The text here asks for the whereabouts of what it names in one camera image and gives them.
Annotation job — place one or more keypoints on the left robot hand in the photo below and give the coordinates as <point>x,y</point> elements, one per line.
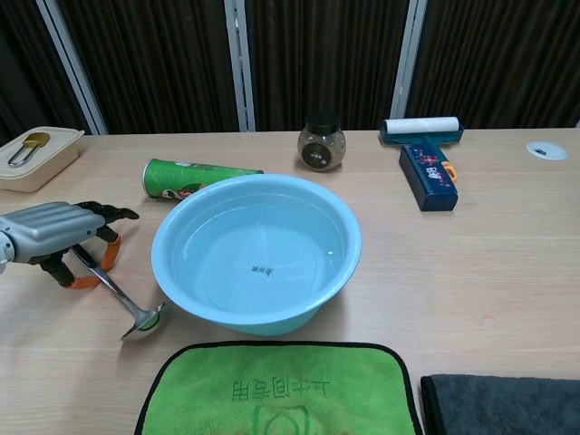
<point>50,224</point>

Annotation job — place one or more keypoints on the light blue bowl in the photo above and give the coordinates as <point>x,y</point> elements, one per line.
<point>258,254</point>

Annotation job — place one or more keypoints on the beige lunch box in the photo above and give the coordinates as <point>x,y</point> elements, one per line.
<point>41,165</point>

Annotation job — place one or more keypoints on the brass padlock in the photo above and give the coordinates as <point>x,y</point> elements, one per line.
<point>38,138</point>

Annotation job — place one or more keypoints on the green chips can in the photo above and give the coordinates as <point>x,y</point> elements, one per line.
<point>176,176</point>

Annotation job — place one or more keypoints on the green microfiber cloth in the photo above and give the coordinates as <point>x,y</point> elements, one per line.
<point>276,394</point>

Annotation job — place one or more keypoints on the glass spice jar black lid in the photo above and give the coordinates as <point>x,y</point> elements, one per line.
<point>322,147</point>

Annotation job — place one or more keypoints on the dark blue printed box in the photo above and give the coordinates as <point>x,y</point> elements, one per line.
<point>430,179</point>

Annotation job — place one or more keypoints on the teal lint roller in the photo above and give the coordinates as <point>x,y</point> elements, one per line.
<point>421,127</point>

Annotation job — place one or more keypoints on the dark grey folded cloth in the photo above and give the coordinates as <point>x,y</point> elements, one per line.
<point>503,405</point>

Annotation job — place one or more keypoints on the grey partition frame post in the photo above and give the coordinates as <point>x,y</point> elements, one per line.
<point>409,59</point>
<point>239,68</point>
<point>74,68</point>

